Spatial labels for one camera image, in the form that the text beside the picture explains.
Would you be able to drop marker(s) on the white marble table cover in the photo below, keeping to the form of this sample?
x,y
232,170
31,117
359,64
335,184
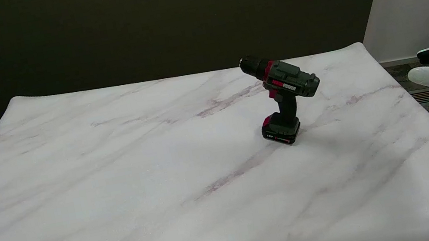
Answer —
x,y
142,186

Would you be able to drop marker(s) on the green red power screwdriver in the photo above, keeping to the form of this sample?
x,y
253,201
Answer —
x,y
285,81

